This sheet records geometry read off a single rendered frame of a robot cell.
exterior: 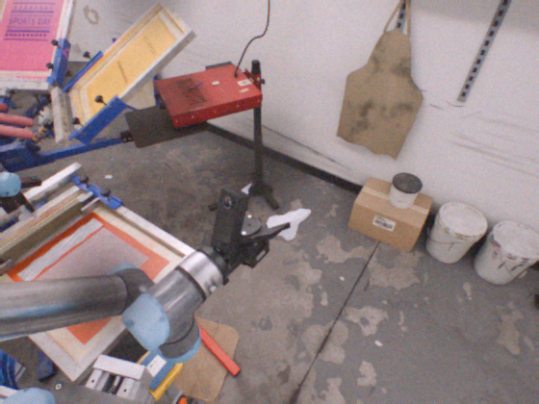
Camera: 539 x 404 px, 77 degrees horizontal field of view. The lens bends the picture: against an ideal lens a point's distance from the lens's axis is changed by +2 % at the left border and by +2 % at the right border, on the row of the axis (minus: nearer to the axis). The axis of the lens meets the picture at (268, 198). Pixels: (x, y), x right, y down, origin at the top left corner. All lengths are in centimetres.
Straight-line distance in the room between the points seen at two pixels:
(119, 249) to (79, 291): 100
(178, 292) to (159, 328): 5
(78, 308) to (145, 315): 12
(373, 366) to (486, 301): 95
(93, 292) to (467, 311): 243
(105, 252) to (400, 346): 179
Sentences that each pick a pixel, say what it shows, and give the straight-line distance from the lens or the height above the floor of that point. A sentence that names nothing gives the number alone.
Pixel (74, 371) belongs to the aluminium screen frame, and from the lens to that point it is 137.
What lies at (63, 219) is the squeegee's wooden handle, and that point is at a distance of 174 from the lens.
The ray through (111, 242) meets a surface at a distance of 165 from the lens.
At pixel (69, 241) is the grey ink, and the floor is 96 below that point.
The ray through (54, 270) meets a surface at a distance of 167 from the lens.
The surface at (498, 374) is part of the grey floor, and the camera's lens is 262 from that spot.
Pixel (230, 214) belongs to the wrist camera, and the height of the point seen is 174.
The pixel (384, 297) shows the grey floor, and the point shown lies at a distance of 256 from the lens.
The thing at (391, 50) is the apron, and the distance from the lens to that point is 241.
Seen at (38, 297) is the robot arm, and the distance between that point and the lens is 58.
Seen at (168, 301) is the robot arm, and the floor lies 169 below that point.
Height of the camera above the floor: 216
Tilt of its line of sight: 46 degrees down
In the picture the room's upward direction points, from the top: straight up
